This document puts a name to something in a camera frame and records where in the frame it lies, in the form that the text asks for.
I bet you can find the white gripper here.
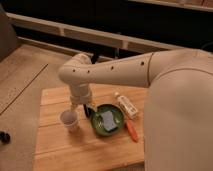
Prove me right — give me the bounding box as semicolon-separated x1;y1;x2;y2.
70;94;97;114

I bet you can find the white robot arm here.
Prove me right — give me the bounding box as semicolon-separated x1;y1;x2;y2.
59;48;213;171

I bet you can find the white paper cup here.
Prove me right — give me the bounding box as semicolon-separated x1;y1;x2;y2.
59;110;78;132

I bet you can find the blue sponge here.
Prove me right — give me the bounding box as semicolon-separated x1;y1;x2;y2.
101;111;117;131

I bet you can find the green bowl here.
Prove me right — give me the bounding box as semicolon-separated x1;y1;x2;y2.
90;104;124;136

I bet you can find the small white bottle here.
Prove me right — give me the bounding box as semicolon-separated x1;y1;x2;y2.
114;92;138;119

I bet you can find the black object on floor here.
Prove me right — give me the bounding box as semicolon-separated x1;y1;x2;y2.
0;131;10;144

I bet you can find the white shelf rail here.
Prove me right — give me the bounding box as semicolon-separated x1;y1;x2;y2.
6;12;181;53

